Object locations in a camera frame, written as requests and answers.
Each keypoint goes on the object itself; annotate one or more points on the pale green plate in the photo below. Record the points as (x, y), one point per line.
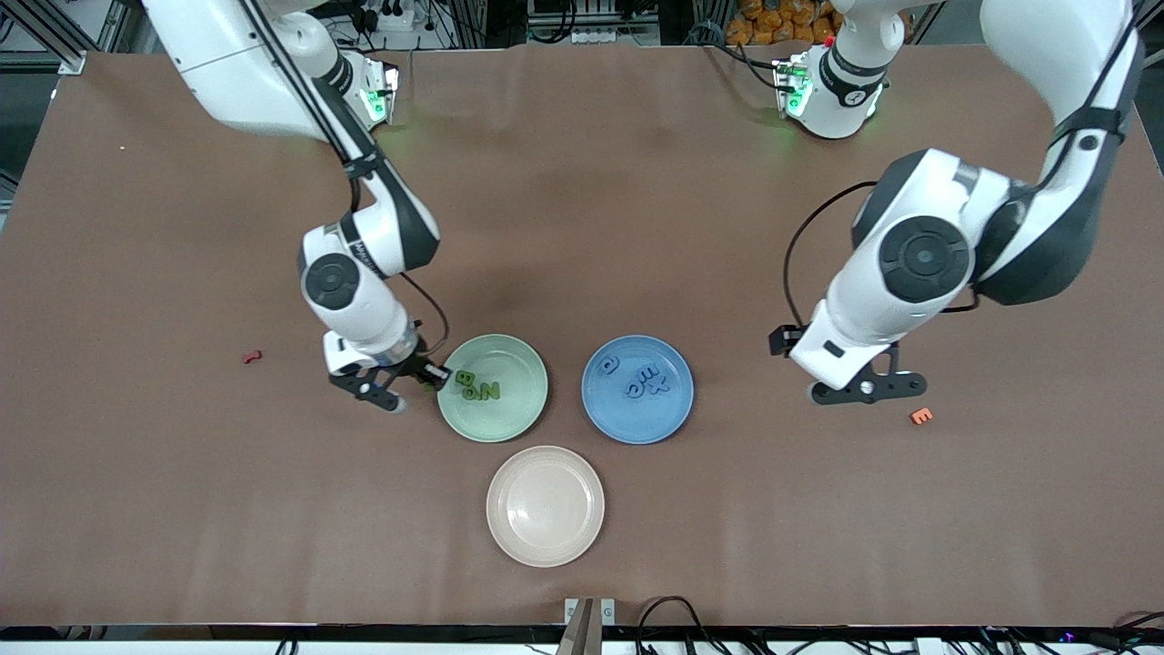
(509, 418)

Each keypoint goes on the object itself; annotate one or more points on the blue plate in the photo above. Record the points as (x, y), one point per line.
(637, 423)

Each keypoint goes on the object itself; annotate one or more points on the green foam letter B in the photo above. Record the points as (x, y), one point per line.
(464, 377)

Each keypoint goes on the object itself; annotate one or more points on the blue foam letter X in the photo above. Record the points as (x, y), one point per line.
(660, 386)

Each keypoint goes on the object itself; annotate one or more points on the pale pink plate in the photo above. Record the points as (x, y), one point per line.
(546, 506)

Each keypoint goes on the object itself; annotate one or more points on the metal mounting bracket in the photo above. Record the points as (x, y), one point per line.
(571, 609)

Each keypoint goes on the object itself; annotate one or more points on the white power strip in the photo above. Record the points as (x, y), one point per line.
(600, 38)

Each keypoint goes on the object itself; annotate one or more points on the green foam letter N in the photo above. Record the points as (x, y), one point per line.
(491, 391)

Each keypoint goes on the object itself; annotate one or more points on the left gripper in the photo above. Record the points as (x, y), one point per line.
(777, 341)

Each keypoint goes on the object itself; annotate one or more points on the power strip with plugs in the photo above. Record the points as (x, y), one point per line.
(393, 16)

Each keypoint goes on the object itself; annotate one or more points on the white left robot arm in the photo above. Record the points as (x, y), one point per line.
(855, 305)

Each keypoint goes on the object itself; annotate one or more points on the blue foam letter G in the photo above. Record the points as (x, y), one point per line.
(628, 390)

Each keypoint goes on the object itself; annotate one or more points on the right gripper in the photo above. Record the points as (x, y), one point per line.
(415, 365)

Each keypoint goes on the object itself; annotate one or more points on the blue foam digit six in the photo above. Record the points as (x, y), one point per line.
(617, 362)

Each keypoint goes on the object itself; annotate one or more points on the aluminium frame bar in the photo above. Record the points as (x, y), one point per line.
(71, 65)

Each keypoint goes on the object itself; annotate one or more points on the pile of orange objects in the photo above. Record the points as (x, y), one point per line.
(773, 23)

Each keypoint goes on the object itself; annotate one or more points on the blue foam letter E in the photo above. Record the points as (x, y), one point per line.
(647, 373)

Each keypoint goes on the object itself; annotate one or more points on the orange foam letter E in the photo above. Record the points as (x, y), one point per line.
(917, 417)

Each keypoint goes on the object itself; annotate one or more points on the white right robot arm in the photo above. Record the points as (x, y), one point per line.
(364, 314)

